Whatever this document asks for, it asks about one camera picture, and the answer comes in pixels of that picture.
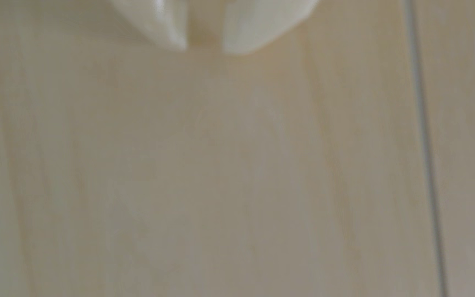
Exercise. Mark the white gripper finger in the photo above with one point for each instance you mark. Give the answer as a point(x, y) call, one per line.
point(262, 20)
point(155, 16)

